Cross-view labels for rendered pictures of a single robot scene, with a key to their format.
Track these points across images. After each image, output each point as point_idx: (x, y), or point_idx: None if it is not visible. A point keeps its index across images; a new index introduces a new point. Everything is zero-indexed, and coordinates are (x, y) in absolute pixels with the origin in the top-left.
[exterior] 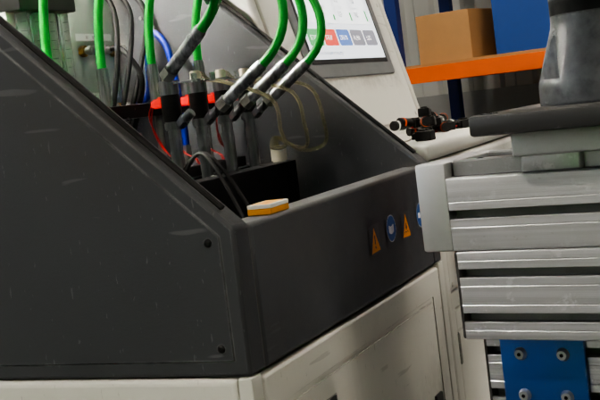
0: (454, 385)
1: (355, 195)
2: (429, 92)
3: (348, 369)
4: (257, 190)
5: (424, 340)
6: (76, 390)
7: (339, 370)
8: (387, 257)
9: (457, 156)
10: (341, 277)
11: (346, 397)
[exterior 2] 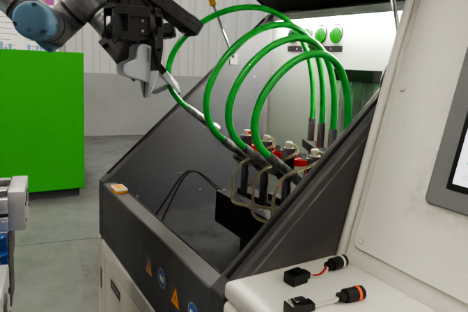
0: None
1: (141, 226)
2: None
3: (126, 295)
4: (258, 228)
5: None
6: None
7: (122, 287)
8: (157, 290)
9: (18, 183)
10: (129, 253)
11: (124, 304)
